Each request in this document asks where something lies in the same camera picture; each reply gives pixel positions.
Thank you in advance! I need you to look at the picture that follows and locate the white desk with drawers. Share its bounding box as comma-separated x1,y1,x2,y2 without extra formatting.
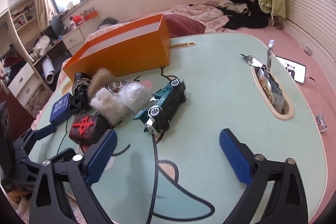
0,0,100,109

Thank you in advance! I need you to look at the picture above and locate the green cartoon lap table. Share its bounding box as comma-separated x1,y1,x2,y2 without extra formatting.
92,34,327,223

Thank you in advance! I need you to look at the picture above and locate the orange cardboard box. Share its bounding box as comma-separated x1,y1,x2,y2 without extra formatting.
63,14,170,80

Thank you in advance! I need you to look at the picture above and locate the snack wrapper in slot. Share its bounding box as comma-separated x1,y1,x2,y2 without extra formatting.
240,39,285,114

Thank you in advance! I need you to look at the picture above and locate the blue tin box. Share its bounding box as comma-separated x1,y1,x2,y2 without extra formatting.
50,93,72,127

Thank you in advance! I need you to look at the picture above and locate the red mahjong tile block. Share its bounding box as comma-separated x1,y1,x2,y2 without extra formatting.
69,114,110,145

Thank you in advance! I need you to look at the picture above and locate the brown fur scrunchie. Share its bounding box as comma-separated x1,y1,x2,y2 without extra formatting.
87,68,117,99

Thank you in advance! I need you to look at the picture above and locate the phone on bed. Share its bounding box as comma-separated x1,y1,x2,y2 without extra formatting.
276,56,306,84

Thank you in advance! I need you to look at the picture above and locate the clear plastic wrapped cup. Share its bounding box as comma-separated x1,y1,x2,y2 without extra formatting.
108,81,151,113

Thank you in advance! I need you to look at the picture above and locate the black clothes pile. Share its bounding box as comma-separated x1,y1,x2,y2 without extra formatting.
218,0,269,30

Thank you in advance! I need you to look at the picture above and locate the black crumpled pouch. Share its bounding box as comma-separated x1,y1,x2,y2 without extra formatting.
69,72,91,115

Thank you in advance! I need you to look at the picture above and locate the green toy car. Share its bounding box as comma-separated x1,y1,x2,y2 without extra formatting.
133,78,186,135

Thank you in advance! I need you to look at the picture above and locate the pink floral quilt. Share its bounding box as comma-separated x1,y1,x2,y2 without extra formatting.
86,3,237,41

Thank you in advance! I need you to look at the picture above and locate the small candy wrapper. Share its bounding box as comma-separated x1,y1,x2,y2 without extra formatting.
316,114,328,133

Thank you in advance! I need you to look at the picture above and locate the white fur scrunchie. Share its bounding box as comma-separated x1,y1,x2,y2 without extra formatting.
90,88,129,127

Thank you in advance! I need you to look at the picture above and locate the red corduroy pillow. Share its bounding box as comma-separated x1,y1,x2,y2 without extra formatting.
165,14,206,39

